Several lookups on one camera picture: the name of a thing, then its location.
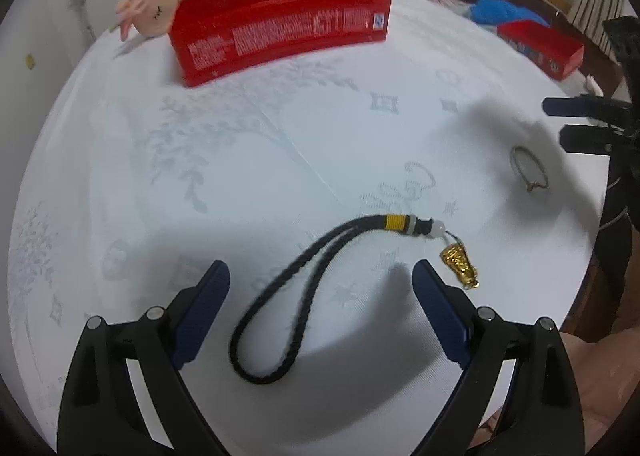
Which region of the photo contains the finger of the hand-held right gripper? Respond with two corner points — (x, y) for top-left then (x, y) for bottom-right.
(542, 96), (633, 129)
(559, 125), (633, 155)

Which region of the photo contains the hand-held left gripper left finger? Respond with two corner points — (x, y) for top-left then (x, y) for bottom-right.
(56, 260), (232, 456)

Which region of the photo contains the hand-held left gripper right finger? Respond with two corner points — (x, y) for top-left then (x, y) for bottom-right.
(411, 259), (586, 456)

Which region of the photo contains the woven straw ring bracelet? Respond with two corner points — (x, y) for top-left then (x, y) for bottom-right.
(510, 146), (550, 194)

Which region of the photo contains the black braided cord gold charm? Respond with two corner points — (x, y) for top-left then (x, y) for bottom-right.
(229, 213), (483, 385)

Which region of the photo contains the red plastic tray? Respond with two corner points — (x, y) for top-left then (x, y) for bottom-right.
(167, 0), (393, 88)

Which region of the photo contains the person's right forearm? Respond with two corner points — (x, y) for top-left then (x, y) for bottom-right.
(475, 328), (640, 456)

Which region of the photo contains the small red box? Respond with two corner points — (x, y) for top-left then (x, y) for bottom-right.
(497, 20), (585, 81)

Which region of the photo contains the striped curtain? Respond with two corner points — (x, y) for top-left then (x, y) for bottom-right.
(570, 0), (622, 52)

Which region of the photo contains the blue cloth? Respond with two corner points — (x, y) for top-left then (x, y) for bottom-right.
(470, 0), (551, 26)

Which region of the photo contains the grey wall cable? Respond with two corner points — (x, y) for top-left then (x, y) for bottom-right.
(67, 0), (96, 41)

